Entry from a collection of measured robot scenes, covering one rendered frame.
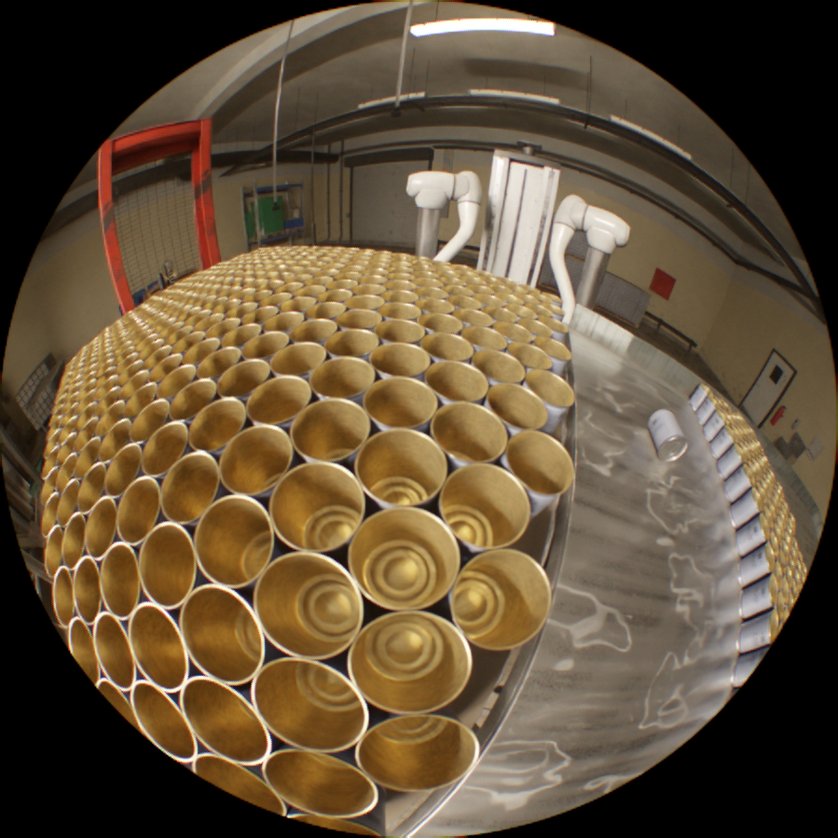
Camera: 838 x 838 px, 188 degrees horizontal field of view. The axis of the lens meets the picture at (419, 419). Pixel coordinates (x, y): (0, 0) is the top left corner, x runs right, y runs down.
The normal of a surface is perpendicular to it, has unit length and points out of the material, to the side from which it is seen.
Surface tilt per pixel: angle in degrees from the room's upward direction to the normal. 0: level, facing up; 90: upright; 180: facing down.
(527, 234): 90
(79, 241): 90
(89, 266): 90
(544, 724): 0
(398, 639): 2
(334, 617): 2
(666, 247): 90
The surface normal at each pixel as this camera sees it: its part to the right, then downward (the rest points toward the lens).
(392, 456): 0.27, 0.72
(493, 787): 0.07, -0.69
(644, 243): -0.44, 0.62
